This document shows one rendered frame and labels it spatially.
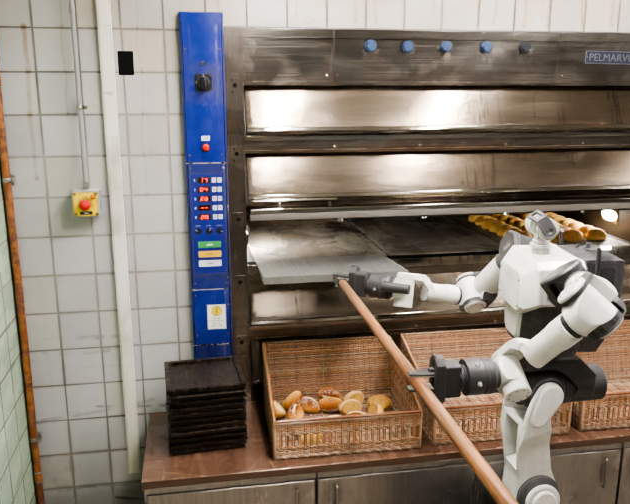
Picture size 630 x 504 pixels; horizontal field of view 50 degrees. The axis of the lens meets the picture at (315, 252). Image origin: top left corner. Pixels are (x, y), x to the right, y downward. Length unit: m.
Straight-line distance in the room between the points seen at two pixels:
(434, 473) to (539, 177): 1.30
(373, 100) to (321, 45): 0.30
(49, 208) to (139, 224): 0.34
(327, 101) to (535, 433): 1.44
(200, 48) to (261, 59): 0.24
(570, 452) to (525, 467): 0.58
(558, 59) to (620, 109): 0.36
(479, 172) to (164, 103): 1.31
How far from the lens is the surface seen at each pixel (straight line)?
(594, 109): 3.17
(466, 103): 2.91
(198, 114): 2.65
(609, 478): 3.03
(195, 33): 2.66
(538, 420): 2.22
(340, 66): 2.76
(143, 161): 2.70
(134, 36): 2.70
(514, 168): 3.02
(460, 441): 1.42
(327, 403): 2.82
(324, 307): 2.87
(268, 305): 2.83
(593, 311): 1.64
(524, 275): 2.03
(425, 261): 2.94
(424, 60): 2.85
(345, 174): 2.77
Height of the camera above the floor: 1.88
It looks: 13 degrees down
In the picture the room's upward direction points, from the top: straight up
